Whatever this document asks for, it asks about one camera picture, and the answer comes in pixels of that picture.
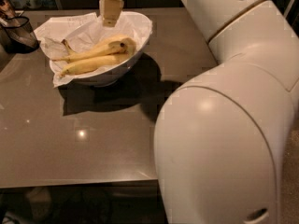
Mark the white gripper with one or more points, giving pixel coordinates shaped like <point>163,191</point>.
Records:
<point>112,8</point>

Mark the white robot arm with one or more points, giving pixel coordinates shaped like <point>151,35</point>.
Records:
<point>219,138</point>

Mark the white bowl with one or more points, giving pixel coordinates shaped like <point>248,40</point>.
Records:
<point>96,55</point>

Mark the white crumpled paper liner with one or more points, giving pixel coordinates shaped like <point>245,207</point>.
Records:
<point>85,31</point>

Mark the dark mesh basket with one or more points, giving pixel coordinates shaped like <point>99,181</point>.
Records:
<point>17,35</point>

